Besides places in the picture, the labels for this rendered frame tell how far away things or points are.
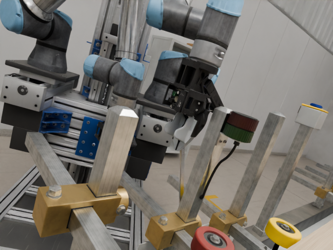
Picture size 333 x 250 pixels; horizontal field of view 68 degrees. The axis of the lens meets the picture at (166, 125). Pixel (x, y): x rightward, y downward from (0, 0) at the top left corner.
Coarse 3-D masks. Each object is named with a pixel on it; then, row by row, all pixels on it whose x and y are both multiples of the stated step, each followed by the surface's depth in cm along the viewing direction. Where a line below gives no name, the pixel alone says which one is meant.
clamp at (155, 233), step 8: (160, 216) 56; (168, 216) 57; (176, 216) 58; (152, 224) 54; (168, 224) 54; (176, 224) 55; (184, 224) 56; (192, 224) 58; (200, 224) 61; (152, 232) 54; (160, 232) 52; (168, 232) 53; (192, 232) 59; (152, 240) 54; (160, 240) 52; (168, 240) 54; (160, 248) 53
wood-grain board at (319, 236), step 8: (328, 224) 74; (320, 232) 67; (328, 232) 69; (304, 240) 60; (312, 240) 62; (320, 240) 63; (328, 240) 64; (288, 248) 55; (296, 248) 56; (304, 248) 57; (312, 248) 58; (320, 248) 59; (328, 248) 60
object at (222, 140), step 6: (240, 114) 49; (234, 126) 49; (222, 138) 53; (216, 144) 53; (222, 144) 54; (234, 144) 51; (228, 156) 52; (216, 168) 54; (210, 180) 55; (204, 192) 56
